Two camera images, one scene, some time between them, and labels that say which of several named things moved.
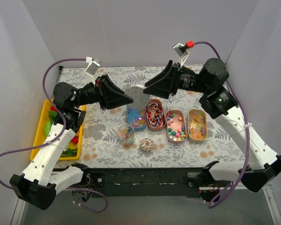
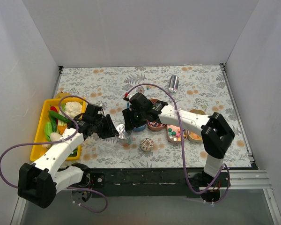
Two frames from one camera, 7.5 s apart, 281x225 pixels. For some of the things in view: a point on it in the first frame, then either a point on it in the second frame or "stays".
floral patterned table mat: x=177 y=131 stays
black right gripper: x=174 y=79 to x=133 y=115
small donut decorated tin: x=146 y=144 stays
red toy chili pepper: x=52 y=108 stays
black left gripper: x=102 y=92 to x=102 y=126
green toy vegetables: x=69 y=151 stays
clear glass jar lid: x=140 y=100 to x=121 y=130
